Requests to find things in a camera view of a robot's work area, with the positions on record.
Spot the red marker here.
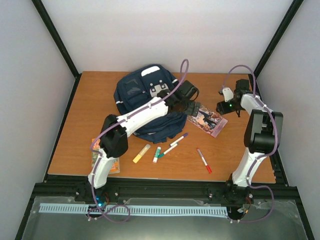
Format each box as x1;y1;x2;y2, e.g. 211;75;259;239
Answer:
196;148;212;174

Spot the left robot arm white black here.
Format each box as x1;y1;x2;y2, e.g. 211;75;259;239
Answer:
86;81;200;202

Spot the right rear frame post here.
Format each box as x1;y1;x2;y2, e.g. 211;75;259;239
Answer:
253;0;304;79

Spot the green white glue stick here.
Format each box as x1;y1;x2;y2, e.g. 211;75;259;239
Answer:
152;146;161;163

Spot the pink shakespeare book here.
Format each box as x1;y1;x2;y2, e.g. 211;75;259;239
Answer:
187;105;228;138

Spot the purple cap marker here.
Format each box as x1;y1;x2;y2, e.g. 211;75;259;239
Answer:
169;132;188;147

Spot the left rear frame post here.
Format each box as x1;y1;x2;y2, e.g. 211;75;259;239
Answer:
31;0;82;80

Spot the metal front plate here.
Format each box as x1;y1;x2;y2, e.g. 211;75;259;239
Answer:
21;197;308;240

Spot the light blue cable duct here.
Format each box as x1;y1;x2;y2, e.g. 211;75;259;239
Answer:
38;203;228;218

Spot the black aluminium frame rail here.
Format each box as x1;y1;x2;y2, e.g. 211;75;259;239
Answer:
31;175;301;207

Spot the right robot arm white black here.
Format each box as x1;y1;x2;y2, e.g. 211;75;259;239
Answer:
216;79;284;204

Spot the yellow highlighter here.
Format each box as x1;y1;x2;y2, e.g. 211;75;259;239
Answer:
132;144;151;164

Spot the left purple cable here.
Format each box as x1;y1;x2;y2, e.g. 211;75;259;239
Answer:
86;58;190;223

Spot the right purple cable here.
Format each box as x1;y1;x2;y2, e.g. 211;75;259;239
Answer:
221;64;276;224

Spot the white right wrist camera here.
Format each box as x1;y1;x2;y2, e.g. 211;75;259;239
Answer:
218;86;234;103

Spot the navy blue backpack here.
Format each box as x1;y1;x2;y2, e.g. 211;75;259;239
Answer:
113;63;188;145

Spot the green cap marker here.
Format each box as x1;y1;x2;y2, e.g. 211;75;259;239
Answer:
158;143;178;158

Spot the orange treehouse book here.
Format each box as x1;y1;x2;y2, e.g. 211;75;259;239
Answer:
90;138;120;176

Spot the frame post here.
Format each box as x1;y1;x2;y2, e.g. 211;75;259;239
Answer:
253;0;304;79
31;0;82;80

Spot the purple cable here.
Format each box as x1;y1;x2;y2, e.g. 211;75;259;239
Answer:
86;58;190;223
221;64;276;224

